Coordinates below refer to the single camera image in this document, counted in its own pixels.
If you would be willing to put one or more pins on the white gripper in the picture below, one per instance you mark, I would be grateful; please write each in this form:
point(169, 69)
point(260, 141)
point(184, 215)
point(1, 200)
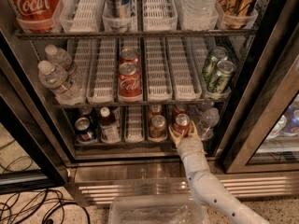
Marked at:
point(191, 146)

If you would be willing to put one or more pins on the red coke can bottom front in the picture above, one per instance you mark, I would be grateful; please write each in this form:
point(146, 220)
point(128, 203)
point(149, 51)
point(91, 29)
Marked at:
point(182, 124)

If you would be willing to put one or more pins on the red coke can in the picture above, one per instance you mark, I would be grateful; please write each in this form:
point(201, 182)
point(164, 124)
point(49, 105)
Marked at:
point(129, 81)
point(182, 124)
point(180, 109)
point(130, 55)

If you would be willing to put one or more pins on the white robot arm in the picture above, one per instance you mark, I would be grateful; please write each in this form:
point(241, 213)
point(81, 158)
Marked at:
point(205, 187)

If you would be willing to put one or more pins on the red coke can bottom rear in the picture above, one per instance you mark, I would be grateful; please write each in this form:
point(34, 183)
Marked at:
point(180, 109)

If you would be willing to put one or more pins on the orange can bottom front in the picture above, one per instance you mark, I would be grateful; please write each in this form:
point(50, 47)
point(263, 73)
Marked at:
point(157, 128)

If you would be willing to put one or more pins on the orange can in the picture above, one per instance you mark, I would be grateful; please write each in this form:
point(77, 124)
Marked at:
point(154, 110)
point(157, 128)

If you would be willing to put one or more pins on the orange can bottom rear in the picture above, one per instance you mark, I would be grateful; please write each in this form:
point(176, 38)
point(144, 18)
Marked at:
point(154, 110)

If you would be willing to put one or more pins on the white empty tray bottom shelf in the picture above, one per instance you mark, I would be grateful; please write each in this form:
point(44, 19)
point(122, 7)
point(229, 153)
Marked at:
point(134, 128)

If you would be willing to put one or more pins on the green can middle front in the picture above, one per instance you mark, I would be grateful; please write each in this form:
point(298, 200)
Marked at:
point(221, 77)

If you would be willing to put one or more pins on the green can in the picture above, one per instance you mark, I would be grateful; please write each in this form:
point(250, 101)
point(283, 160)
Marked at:
point(221, 77)
point(214, 55)

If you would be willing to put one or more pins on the red coke can middle front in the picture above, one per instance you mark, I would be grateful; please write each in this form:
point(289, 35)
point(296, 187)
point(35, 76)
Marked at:
point(129, 81)

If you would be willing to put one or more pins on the fridge glass door right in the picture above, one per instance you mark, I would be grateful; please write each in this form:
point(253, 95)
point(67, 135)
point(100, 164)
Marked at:
point(272, 88)

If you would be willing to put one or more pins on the green can middle rear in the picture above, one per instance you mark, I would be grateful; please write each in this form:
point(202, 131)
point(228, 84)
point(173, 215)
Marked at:
point(214, 55)

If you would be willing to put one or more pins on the white can behind right door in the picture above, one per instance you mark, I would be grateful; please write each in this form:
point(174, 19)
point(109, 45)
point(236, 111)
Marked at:
point(278, 127)

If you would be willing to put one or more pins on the red coke can middle rear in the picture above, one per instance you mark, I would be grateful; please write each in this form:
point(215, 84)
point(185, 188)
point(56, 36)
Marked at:
point(130, 55)

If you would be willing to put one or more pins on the blue pepsi can bottom front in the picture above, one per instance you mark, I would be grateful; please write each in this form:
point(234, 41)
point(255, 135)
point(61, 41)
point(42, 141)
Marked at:
point(85, 130)

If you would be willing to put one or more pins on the blue pepsi can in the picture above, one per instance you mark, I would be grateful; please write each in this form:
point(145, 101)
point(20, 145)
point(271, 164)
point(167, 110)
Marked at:
point(89, 112)
point(85, 130)

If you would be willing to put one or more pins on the blue pepsi can bottom rear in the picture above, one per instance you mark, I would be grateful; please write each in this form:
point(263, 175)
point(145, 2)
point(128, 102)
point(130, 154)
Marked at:
point(89, 112)

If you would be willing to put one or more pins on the blue can behind right door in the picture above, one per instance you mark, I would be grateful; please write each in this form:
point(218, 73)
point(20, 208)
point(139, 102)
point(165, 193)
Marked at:
point(292, 125)

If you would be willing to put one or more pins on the clear water bottle top shelf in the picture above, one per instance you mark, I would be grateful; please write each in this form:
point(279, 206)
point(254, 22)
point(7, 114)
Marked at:
point(199, 0)

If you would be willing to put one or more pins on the gold brown can top shelf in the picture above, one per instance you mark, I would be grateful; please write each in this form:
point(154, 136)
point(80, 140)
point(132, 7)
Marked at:
point(236, 14)

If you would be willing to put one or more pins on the silver blue can top shelf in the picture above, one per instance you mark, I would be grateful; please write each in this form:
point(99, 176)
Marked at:
point(119, 9)

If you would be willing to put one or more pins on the black fridge door left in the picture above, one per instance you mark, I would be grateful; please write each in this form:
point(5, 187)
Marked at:
point(28, 160)

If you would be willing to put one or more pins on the large coke can top shelf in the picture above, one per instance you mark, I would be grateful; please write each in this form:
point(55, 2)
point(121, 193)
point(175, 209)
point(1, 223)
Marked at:
point(39, 16)

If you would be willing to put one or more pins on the clear water bottle bottom front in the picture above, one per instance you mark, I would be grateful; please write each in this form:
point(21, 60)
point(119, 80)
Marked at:
point(207, 122)

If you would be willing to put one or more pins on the clear water bottle bottom rear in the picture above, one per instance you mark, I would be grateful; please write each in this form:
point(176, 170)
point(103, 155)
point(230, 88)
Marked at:
point(202, 107)

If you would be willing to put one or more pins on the white empty tray middle right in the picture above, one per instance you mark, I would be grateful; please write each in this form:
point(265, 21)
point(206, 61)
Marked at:
point(184, 78)

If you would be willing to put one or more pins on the white empty tray middle centre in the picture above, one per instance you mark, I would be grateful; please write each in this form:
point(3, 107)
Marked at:
point(158, 75)

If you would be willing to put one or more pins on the dark drink bottle white cap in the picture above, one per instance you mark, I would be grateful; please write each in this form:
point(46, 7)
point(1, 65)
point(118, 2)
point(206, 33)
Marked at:
point(108, 126)

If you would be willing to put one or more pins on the clear plastic bin on floor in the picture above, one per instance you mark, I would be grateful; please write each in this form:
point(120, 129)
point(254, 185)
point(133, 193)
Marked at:
point(157, 209)

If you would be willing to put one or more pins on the white empty tray middle left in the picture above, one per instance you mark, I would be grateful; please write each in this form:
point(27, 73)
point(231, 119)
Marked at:
point(101, 84)

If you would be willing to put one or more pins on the white empty tray top centre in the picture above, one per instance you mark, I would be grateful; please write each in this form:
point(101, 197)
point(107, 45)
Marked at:
point(159, 15)

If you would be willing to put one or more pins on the water bottle middle front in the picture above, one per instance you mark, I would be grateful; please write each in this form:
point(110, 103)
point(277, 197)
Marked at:
point(56, 79)

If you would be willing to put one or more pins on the water bottle middle rear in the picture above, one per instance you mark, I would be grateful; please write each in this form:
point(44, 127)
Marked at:
point(63, 58)

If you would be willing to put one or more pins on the white empty tray top left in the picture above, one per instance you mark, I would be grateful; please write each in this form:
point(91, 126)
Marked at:
point(82, 16)

